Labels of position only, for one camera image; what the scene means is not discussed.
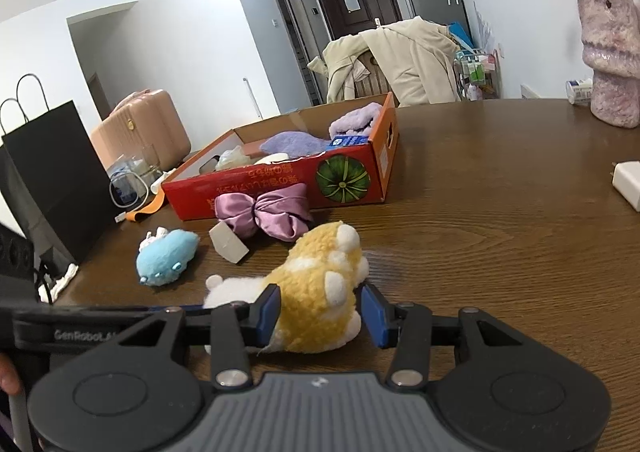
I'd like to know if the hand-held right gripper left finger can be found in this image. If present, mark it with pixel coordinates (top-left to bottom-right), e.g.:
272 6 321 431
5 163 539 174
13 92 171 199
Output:
115 283 281 390

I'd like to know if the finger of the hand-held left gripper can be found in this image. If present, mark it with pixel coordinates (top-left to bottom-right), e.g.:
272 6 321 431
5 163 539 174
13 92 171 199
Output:
148 303 214 313

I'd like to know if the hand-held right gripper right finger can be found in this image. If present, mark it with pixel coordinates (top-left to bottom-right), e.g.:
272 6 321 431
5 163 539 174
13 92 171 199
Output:
359 283 540 390

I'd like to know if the yellow and white plush toy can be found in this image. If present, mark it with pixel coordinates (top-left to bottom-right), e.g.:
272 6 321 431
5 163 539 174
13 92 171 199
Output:
202 220 370 354

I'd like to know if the blue plush toy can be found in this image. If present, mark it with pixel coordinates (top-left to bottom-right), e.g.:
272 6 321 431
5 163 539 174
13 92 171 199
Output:
135 226 200 287

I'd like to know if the white sponge block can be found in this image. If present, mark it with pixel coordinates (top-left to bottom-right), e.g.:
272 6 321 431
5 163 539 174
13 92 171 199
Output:
208 221 250 264

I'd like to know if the purple satin bow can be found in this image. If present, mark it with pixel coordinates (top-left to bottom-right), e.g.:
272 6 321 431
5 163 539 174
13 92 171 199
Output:
214 182 314 244

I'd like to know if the red cardboard box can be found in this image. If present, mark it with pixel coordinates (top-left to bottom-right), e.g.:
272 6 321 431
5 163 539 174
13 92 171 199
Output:
160 91 400 222

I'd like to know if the purple knitted pouch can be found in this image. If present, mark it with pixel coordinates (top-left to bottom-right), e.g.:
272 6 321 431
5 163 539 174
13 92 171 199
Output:
259 130 334 158

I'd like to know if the blue tissue pack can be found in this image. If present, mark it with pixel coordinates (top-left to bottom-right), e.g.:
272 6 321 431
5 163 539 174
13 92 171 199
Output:
327 133 371 151

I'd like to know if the person's left hand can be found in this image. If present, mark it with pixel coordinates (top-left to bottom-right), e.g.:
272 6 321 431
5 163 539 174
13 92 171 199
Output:
0 353 24 396

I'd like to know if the crumpled white tissue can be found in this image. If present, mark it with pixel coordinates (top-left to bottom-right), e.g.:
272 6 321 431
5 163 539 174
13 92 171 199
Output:
37 261 80 304

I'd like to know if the black device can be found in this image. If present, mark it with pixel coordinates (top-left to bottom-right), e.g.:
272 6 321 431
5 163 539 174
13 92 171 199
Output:
0 223 37 279

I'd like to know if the small white tube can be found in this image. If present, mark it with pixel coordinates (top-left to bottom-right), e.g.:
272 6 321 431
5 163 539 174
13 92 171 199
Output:
149 169 177 193

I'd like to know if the black paper bag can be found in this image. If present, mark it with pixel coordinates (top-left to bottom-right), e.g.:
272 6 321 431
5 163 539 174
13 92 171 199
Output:
0 73 112 266

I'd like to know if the pink suitcase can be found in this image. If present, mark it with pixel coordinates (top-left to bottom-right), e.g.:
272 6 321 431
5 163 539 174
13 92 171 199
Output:
90 88 192 169

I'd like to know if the wooden chair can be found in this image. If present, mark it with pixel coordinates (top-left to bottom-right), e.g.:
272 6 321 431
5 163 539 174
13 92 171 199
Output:
349 49 397 99

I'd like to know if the beige coat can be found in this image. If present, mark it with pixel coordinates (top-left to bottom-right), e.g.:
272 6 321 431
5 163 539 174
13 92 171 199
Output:
307 16 462 108

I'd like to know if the storage rack with bottles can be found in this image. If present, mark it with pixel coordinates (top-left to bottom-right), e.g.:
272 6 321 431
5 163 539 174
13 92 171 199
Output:
452 48 501 103

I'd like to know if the grey interior door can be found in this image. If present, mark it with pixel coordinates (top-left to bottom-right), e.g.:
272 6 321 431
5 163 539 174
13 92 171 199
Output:
266 0 324 109

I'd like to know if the white power adapter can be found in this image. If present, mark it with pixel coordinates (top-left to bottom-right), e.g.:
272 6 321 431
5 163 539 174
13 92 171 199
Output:
610 160 640 213

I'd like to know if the blue bag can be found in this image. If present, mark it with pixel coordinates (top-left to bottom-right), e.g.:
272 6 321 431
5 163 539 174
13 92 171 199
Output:
446 21 474 51

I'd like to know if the small white jar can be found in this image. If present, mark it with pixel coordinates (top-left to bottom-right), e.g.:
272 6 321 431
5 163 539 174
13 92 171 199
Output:
565 78 595 106

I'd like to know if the pink textured vase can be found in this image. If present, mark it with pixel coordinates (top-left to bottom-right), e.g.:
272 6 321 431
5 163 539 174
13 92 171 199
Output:
573 0 640 128

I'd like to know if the orange strap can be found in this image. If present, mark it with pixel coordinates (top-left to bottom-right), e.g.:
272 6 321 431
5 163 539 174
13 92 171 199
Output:
124 189 167 223

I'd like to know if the white charger with coiled cable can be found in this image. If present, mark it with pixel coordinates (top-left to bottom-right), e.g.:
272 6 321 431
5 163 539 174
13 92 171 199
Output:
108 156 152 211

